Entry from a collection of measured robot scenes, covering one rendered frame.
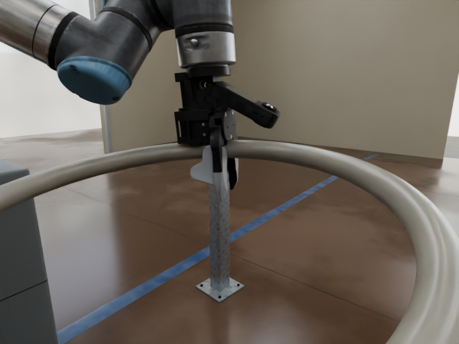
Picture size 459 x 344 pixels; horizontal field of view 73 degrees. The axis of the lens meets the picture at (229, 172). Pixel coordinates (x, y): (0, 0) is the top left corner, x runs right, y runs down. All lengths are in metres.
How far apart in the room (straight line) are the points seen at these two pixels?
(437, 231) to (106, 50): 0.43
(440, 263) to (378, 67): 6.08
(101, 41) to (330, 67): 6.15
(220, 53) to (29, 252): 1.03
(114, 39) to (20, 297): 1.06
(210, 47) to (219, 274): 1.47
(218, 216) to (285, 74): 5.53
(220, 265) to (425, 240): 1.58
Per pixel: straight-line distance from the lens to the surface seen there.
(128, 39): 0.52
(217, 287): 1.87
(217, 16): 0.49
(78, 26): 0.51
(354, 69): 6.39
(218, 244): 1.72
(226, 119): 0.50
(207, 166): 0.50
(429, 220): 0.28
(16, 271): 1.33
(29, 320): 1.44
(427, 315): 0.19
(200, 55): 0.48
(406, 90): 6.17
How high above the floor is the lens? 1.10
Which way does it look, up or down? 15 degrees down
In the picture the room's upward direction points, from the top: straight up
